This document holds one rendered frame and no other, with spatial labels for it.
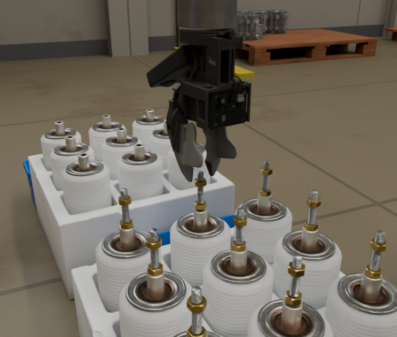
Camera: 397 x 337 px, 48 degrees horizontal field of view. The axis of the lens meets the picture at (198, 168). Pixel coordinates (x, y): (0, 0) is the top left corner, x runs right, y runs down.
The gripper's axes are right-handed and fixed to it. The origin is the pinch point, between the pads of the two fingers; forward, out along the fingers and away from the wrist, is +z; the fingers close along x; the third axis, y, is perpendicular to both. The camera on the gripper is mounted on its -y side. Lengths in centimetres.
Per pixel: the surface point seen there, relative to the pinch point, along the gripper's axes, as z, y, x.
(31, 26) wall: 10, -312, 55
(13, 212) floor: 35, -69, -16
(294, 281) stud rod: 3.4, 24.2, -3.6
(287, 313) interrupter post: 7.5, 24.3, -4.3
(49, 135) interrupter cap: 9, -54, -7
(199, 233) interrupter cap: 9.4, 2.8, -1.6
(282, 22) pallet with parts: 11, -238, 241
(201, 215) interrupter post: 7.2, 1.6, -0.4
